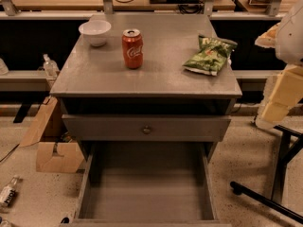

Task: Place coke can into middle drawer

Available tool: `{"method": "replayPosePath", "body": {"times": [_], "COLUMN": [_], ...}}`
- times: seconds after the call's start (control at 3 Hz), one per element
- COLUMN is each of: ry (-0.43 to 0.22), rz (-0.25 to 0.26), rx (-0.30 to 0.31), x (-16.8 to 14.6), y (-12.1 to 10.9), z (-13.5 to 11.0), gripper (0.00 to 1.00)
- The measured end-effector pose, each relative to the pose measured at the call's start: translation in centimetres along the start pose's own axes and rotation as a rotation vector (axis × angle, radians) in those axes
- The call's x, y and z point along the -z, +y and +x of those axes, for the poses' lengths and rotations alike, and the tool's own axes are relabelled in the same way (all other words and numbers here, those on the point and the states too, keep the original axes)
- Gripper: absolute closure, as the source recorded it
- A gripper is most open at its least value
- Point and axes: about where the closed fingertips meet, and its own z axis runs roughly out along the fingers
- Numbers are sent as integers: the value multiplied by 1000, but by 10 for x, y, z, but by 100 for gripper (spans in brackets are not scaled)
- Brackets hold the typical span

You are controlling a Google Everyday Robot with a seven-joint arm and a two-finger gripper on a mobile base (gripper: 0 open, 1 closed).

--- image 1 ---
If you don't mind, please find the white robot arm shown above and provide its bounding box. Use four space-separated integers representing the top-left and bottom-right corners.
255 0 303 129

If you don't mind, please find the black chair base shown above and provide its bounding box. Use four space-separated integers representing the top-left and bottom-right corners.
229 116 303 225

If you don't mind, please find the open grey middle drawer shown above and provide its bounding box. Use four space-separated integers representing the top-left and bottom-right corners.
60 142 232 227

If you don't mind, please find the clear bottle on floor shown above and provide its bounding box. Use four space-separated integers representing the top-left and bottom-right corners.
0 175 20 208

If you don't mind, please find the green chip bag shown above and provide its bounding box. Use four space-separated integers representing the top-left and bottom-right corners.
183 34 238 77

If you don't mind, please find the red coke can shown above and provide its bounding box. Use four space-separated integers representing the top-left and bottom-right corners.
122 28 143 69

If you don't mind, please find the brown cardboard box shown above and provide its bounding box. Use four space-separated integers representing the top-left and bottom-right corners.
20 96 85 173

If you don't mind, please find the grey drawer cabinet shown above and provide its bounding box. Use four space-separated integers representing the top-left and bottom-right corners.
49 13 243 227

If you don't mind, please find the white bowl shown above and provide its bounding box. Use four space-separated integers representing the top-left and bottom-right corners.
79 20 112 46

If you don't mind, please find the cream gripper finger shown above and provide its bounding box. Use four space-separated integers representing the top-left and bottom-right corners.
255 64 303 130
255 24 278 48

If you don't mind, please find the clear bottle on shelf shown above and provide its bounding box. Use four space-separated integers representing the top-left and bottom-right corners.
44 54 60 78

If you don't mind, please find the closed grey top drawer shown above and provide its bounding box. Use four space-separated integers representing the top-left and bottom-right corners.
62 114 231 142

